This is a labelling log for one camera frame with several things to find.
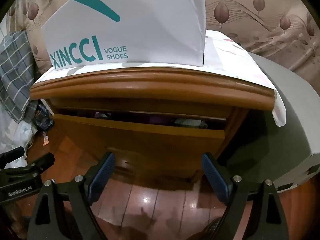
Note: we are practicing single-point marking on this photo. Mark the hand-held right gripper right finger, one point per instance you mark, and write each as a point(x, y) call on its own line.
point(215, 177)

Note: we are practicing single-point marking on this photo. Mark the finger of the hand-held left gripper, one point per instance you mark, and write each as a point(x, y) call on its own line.
point(12, 156)
point(42, 161)

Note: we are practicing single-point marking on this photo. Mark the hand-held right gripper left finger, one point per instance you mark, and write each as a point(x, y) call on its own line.
point(101, 177)

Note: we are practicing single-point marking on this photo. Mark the wooden drawer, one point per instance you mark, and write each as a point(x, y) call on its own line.
point(137, 140)

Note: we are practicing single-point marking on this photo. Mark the purple bra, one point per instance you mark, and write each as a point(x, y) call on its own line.
point(160, 120)

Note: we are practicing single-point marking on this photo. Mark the white shoe box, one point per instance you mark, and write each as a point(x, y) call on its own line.
point(137, 25)

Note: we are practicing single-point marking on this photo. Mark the small orange wrapper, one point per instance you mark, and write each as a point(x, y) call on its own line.
point(45, 141)

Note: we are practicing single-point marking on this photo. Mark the white printed cloth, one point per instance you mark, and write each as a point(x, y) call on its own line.
point(12, 135)

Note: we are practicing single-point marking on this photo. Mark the blue packet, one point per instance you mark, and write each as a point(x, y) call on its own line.
point(43, 120)

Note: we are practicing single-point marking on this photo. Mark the pale pink garment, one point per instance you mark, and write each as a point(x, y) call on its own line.
point(102, 115)

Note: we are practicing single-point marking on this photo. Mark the grey plaid cloth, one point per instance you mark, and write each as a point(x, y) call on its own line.
point(15, 75)

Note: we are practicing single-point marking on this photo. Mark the wooden nightstand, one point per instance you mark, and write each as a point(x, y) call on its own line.
point(150, 82)

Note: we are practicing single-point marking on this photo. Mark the white dotted cloth cover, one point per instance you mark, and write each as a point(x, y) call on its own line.
point(237, 62)

